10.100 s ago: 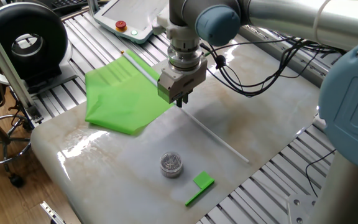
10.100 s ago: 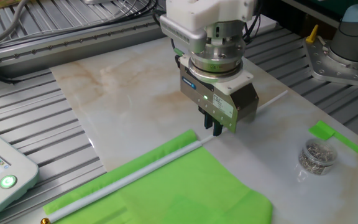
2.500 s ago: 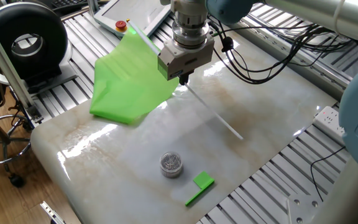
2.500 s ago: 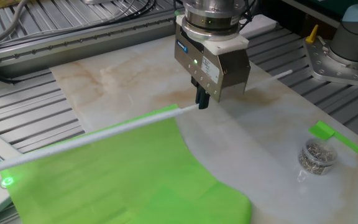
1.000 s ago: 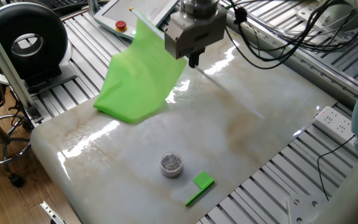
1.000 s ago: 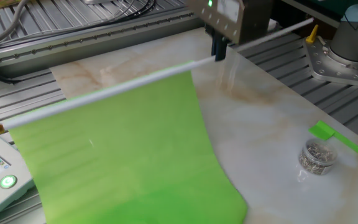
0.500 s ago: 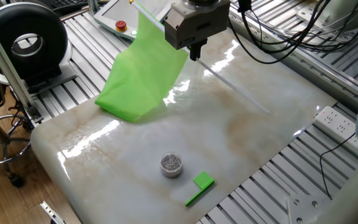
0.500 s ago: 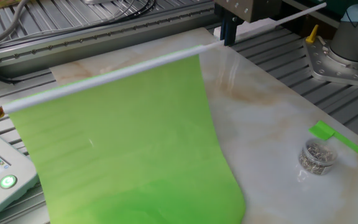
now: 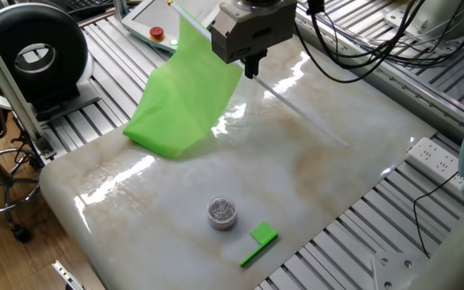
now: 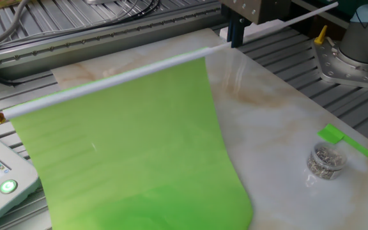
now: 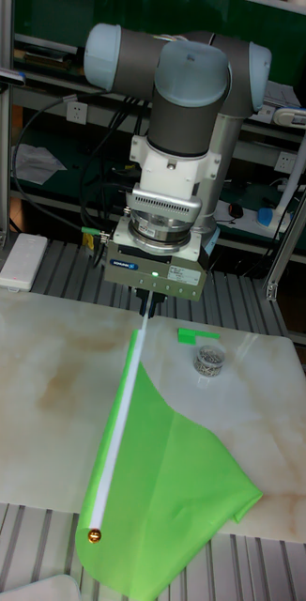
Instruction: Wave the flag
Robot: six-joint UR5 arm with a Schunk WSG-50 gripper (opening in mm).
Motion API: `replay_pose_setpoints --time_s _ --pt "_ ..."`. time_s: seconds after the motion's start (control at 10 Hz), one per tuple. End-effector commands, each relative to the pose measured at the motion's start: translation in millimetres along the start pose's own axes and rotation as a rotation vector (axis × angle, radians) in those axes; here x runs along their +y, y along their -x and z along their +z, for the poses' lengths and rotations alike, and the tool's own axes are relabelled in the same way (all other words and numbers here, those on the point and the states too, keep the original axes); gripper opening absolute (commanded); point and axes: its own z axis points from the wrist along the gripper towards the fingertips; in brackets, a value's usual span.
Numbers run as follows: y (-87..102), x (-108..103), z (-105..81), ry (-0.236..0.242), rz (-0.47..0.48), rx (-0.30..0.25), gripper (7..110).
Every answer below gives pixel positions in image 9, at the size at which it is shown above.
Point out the grey metal gripper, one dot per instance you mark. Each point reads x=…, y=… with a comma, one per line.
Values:
x=252, y=32

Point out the green flag with white pole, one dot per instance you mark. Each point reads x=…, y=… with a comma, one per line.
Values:
x=183, y=100

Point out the white teach pendant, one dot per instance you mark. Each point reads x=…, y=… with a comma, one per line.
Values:
x=151, y=16

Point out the marble pattern table mat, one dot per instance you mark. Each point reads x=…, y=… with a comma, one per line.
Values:
x=296, y=169

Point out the black keyboard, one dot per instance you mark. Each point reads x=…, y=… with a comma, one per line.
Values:
x=87, y=4

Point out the white power strip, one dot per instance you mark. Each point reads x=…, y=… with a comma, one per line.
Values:
x=433, y=163

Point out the aluminium frame post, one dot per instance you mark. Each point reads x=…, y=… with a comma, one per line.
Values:
x=10, y=88

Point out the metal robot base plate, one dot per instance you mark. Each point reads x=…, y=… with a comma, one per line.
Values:
x=397, y=270

